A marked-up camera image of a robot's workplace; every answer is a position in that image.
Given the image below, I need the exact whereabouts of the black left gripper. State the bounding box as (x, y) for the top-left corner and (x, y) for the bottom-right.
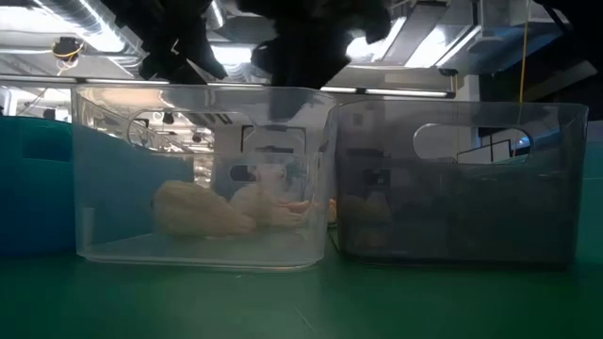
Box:
(235, 0), (393, 120)

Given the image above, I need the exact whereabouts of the yellow lemon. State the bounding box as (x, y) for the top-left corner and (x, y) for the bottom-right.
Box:
(339, 189), (394, 228)

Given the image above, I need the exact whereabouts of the clear plastic basket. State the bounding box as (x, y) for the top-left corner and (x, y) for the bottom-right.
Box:
(71, 84), (339, 273)

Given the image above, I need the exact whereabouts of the long ceiling light strip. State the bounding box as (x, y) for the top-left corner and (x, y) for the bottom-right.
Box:
(319, 86), (458, 100)

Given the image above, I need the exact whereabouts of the smoky grey plastic basket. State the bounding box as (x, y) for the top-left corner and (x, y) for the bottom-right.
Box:
(330, 99), (591, 269)

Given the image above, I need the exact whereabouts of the dark blue plastic basket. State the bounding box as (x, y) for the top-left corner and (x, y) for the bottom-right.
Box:
(0, 115), (196, 258)

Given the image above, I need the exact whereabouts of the teal plastic basket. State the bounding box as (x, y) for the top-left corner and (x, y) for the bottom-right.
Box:
(575, 119), (603, 263)

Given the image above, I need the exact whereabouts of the round silver ventilation duct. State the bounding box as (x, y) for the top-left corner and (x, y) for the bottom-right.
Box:
(204, 0), (228, 31)

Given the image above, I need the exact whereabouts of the rectangular metal ceiling duct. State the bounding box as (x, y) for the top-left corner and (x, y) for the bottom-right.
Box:
(434, 0), (567, 77)

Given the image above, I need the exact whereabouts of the yellow hanging cable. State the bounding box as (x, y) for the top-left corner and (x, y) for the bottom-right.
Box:
(516, 0), (530, 106)

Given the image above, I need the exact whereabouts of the black yellow ceiling cable reel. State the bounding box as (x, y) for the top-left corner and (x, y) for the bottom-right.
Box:
(50, 36), (87, 65)

